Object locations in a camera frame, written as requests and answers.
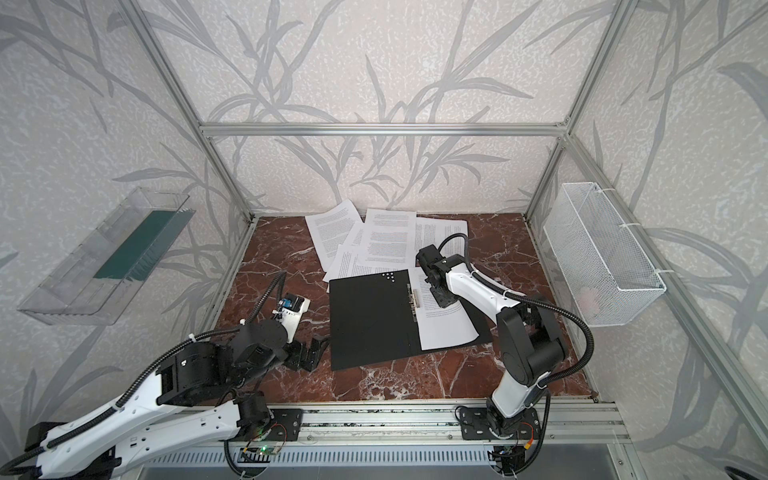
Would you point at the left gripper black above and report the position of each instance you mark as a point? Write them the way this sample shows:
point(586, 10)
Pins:
point(306, 353)

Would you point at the aluminium front rail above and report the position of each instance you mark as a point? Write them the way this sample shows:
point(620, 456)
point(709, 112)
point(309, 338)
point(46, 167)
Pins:
point(572, 420)

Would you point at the printed sheet top centre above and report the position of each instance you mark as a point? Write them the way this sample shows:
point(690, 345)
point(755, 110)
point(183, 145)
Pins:
point(388, 239)

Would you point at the folder white cover black inside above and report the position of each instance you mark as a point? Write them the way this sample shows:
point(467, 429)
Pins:
point(371, 321)

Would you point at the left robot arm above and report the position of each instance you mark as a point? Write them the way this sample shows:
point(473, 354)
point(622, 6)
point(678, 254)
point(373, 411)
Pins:
point(189, 395)

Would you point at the metal folder clip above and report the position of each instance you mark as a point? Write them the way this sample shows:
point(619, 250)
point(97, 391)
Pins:
point(413, 296)

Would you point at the printed sheet front centre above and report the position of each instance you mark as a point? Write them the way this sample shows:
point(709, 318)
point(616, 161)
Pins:
point(360, 264)

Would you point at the white wire mesh basket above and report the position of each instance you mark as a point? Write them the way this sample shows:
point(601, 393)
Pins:
point(609, 275)

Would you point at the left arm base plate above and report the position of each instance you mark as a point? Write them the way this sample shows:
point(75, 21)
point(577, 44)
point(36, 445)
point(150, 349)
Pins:
point(285, 426)

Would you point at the clear plastic wall tray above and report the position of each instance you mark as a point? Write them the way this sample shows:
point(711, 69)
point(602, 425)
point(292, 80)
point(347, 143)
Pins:
point(95, 283)

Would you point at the aluminium frame horizontal bar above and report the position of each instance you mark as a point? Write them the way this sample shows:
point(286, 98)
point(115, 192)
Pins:
point(382, 129)

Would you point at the printed sheet back left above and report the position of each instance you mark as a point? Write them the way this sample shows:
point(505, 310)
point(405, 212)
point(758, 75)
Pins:
point(329, 230)

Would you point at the printed paper sheet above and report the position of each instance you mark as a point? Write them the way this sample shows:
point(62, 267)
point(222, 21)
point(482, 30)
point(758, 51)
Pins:
point(440, 328)

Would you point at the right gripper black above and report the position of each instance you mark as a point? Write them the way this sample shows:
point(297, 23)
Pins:
point(438, 288)

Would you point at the printed sheet right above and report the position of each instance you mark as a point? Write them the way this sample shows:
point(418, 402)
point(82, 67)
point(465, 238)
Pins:
point(429, 231)

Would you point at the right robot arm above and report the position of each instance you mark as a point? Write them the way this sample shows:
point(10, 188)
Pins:
point(531, 343)

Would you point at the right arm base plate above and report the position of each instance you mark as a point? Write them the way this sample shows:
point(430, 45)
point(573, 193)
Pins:
point(486, 423)

